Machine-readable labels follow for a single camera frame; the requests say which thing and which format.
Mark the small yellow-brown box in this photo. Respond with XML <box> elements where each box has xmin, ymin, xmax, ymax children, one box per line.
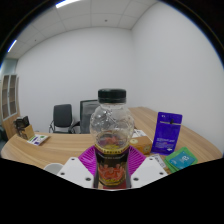
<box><xmin>151</xmin><ymin>153</ymin><xmax>168</xmax><ymax>170</ymax></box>

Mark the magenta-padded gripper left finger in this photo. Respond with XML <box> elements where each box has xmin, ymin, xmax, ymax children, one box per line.
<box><xmin>56</xmin><ymin>145</ymin><xmax>98</xmax><ymax>190</ymax></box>

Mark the large dark brown box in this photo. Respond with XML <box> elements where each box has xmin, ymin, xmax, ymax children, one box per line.
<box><xmin>18</xmin><ymin>115</ymin><xmax>36</xmax><ymax>140</ymax></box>

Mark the green and white leaflet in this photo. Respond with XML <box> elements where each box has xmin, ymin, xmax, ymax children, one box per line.
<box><xmin>26</xmin><ymin>133</ymin><xmax>50</xmax><ymax>147</ymax></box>

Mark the clear bottle with black cap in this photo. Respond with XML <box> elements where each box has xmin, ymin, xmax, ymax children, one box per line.
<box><xmin>89</xmin><ymin>88</ymin><xmax>136</xmax><ymax>190</ymax></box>

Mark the grey mesh office chair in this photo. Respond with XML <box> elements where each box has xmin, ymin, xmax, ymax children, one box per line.
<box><xmin>71</xmin><ymin>99</ymin><xmax>101</xmax><ymax>135</ymax></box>

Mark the orange-brown cardboard box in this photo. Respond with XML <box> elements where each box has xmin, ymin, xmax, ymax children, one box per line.
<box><xmin>129</xmin><ymin>134</ymin><xmax>154</xmax><ymax>156</ymax></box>

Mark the black office chair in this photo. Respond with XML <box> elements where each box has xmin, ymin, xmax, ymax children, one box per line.
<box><xmin>48</xmin><ymin>103</ymin><xmax>75</xmax><ymax>134</ymax></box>

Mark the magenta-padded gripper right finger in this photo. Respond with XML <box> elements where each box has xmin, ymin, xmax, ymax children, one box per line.
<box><xmin>127</xmin><ymin>145</ymin><xmax>168</xmax><ymax>190</ymax></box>

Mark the small dark brown box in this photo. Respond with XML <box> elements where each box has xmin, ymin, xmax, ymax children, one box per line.
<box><xmin>13</xmin><ymin>117</ymin><xmax>24</xmax><ymax>135</ymax></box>

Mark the flat green box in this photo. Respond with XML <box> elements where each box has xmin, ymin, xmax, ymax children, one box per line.
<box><xmin>164</xmin><ymin>146</ymin><xmax>199</xmax><ymax>174</ymax></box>

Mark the wooden glass-door cabinet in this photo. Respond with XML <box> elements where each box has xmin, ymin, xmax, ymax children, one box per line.
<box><xmin>0</xmin><ymin>73</ymin><xmax>21</xmax><ymax>140</ymax></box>

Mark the purple hanging package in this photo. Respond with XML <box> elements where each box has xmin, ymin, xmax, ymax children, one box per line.
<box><xmin>151</xmin><ymin>111</ymin><xmax>184</xmax><ymax>156</ymax></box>

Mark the wooden side desk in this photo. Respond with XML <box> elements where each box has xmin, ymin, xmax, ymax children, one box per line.
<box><xmin>128</xmin><ymin>106</ymin><xmax>224</xmax><ymax>159</ymax></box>

